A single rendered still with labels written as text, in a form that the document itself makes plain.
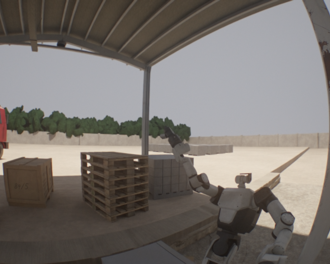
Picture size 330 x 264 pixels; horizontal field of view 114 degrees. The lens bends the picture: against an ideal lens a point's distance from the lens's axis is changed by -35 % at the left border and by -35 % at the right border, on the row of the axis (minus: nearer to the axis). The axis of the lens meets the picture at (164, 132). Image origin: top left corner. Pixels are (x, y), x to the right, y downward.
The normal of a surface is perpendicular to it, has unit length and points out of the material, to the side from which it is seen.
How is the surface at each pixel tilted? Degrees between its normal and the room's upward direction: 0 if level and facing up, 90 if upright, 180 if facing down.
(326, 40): 99
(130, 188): 90
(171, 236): 90
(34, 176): 90
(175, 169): 90
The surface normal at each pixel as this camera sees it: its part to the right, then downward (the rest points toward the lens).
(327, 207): -0.79, 0.12
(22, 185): 0.47, -0.04
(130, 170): 0.74, -0.03
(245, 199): -0.22, -0.58
